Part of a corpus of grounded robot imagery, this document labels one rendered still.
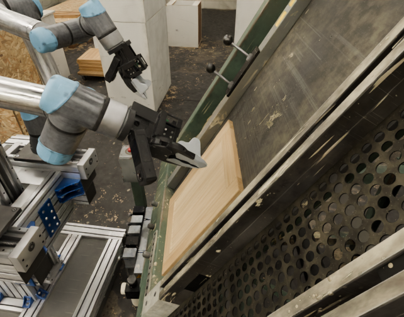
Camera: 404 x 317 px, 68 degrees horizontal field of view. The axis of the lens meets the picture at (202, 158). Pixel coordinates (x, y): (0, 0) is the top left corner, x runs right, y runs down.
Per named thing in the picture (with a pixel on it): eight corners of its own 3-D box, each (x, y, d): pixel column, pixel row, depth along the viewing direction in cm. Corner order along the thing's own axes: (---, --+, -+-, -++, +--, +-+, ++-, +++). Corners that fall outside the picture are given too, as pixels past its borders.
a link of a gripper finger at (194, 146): (216, 144, 70) (182, 128, 66) (212, 167, 68) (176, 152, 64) (209, 148, 73) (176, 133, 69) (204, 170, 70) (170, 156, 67)
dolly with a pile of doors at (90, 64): (95, 65, 499) (90, 47, 480) (124, 67, 493) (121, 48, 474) (77, 81, 451) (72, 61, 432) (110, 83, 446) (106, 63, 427)
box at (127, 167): (127, 169, 175) (122, 144, 164) (148, 169, 175) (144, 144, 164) (123, 183, 165) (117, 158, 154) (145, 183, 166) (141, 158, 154)
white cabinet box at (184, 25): (173, 39, 614) (171, -1, 570) (201, 40, 608) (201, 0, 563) (168, 46, 579) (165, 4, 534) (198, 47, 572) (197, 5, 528)
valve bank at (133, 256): (134, 223, 166) (127, 192, 152) (160, 223, 166) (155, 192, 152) (114, 317, 127) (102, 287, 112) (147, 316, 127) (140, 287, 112)
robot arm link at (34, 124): (21, 129, 137) (9, 103, 129) (48, 117, 146) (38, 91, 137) (37, 138, 132) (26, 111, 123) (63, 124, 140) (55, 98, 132)
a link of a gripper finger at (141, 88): (153, 98, 111) (140, 76, 107) (141, 104, 114) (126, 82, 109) (156, 94, 114) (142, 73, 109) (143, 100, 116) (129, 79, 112)
